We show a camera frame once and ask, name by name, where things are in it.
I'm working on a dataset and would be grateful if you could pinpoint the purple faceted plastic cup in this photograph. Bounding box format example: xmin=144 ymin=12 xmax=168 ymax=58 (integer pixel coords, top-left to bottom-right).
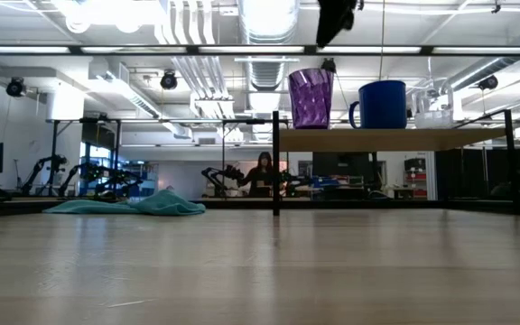
xmin=287 ymin=67 xmax=335 ymax=131

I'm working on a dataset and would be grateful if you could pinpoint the teal cloth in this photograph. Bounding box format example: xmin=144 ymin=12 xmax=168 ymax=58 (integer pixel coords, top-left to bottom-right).
xmin=42 ymin=188 xmax=207 ymax=217

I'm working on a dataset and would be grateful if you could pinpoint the red storage rack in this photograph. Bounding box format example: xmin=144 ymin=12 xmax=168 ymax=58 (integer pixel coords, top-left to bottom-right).
xmin=404 ymin=157 xmax=429 ymax=200

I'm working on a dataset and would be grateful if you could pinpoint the wooden shelf board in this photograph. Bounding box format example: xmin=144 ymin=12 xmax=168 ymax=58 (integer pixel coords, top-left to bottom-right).
xmin=279 ymin=127 xmax=507 ymax=153

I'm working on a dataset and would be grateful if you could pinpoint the small clear plastic cup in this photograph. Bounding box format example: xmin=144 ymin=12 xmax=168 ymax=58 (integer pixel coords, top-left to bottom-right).
xmin=413 ymin=88 xmax=455 ymax=130

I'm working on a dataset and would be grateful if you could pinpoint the person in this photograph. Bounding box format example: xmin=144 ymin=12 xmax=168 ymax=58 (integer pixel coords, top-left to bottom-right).
xmin=240 ymin=151 xmax=284 ymax=199

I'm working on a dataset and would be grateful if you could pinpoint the blue mug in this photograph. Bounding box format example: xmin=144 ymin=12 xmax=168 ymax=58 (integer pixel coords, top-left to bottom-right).
xmin=348 ymin=79 xmax=408 ymax=131

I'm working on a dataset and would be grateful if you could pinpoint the dark background cabinet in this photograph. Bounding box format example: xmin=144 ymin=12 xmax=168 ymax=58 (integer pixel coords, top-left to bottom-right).
xmin=311 ymin=152 xmax=379 ymax=200

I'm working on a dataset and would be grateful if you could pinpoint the silver ventilation duct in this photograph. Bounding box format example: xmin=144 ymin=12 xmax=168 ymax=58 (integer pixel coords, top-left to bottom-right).
xmin=237 ymin=0 xmax=301 ymax=93

